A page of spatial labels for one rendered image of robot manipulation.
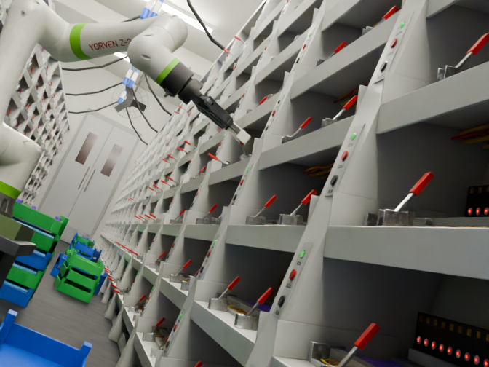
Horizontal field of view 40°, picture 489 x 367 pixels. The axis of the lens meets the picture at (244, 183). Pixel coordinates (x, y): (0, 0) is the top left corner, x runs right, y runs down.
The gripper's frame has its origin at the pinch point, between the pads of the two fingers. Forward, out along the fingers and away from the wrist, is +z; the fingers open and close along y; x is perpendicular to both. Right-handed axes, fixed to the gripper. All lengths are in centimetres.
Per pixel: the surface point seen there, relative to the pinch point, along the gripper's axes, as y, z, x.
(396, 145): 97, 11, -10
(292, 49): 2.3, -3.6, 29.6
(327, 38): 27.5, -0.3, 28.0
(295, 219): 71, 12, -23
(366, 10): 40, 1, 34
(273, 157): 40.2, 6.4, -9.1
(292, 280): 93, 12, -35
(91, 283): -214, 9, -72
